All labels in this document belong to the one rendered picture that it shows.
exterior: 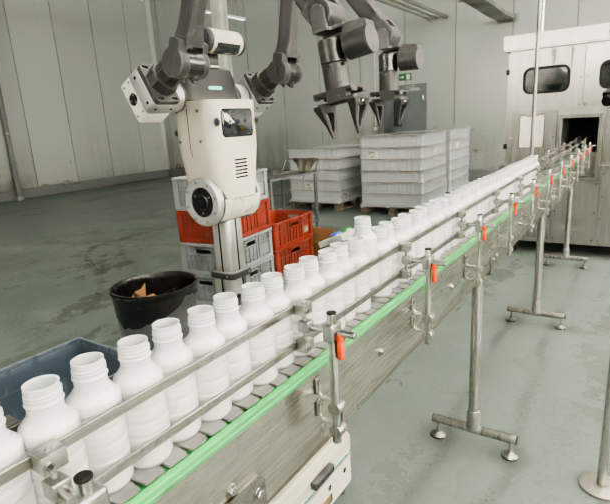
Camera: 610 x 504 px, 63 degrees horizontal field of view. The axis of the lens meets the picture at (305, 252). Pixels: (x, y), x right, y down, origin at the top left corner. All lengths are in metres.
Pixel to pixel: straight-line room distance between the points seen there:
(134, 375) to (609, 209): 5.06
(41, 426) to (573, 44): 5.21
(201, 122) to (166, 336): 0.99
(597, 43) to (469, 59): 6.14
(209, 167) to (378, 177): 6.19
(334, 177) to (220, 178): 6.59
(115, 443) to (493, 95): 10.80
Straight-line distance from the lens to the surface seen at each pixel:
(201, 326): 0.72
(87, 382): 0.63
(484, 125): 11.21
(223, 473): 0.78
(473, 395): 2.31
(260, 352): 0.82
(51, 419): 0.60
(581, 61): 5.39
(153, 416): 0.67
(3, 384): 1.26
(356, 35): 1.10
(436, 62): 11.55
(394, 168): 7.54
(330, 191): 8.18
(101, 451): 0.66
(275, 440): 0.86
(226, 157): 1.58
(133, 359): 0.65
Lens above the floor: 1.41
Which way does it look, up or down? 14 degrees down
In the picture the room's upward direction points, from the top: 3 degrees counter-clockwise
